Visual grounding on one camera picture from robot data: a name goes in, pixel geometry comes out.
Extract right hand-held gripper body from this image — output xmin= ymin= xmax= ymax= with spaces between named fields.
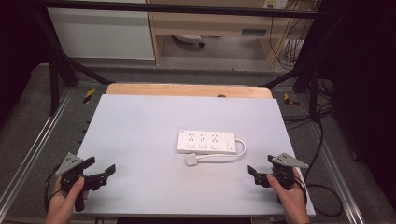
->
xmin=254 ymin=152 xmax=310 ymax=191

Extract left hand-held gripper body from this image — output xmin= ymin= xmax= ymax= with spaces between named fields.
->
xmin=55 ymin=152 xmax=109 ymax=213

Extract white power strip cable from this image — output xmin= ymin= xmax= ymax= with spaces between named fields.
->
xmin=195 ymin=137 xmax=248 ymax=163

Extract white power strip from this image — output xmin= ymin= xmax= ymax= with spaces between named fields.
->
xmin=177 ymin=129 xmax=238 ymax=155

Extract white plug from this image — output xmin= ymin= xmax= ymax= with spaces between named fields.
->
xmin=184 ymin=152 xmax=198 ymax=167

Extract person's left hand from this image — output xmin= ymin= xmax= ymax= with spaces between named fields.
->
xmin=44 ymin=175 xmax=91 ymax=224

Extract person's right hand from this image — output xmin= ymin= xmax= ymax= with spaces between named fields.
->
xmin=266 ymin=168 xmax=311 ymax=224

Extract yellow black tape strip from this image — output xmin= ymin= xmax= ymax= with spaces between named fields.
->
xmin=82 ymin=87 xmax=97 ymax=105
xmin=283 ymin=92 xmax=300 ymax=107

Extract wooden table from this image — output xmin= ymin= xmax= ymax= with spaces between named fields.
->
xmin=105 ymin=82 xmax=274 ymax=100

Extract white cabinet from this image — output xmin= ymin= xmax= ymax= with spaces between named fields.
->
xmin=47 ymin=7 xmax=156 ymax=61

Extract light wooden desk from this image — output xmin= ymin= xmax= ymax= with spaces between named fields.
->
xmin=147 ymin=0 xmax=314 ymax=68

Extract white chair base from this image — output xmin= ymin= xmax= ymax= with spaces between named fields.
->
xmin=172 ymin=34 xmax=206 ymax=49

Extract long black cable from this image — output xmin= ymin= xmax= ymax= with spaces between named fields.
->
xmin=303 ymin=102 xmax=336 ymax=183

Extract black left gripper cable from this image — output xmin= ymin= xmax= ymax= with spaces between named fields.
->
xmin=44 ymin=165 xmax=64 ymax=213

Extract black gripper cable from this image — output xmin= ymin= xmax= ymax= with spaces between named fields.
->
xmin=44 ymin=165 xmax=64 ymax=213
xmin=301 ymin=182 xmax=344 ymax=218

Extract aluminium floor rail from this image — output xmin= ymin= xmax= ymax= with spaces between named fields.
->
xmin=306 ymin=122 xmax=366 ymax=224
xmin=0 ymin=89 xmax=75 ymax=216

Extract black floor cables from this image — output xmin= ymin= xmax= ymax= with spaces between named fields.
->
xmin=280 ymin=78 xmax=337 ymax=133

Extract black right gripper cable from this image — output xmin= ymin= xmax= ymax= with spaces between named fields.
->
xmin=301 ymin=182 xmax=344 ymax=218

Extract hanging cable bundle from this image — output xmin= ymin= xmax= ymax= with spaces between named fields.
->
xmin=269 ymin=12 xmax=309 ymax=72

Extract white wall socket strip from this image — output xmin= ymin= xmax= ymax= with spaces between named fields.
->
xmin=262 ymin=0 xmax=290 ymax=10

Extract black metal frame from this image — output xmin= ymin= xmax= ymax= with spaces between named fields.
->
xmin=31 ymin=0 xmax=323 ymax=123

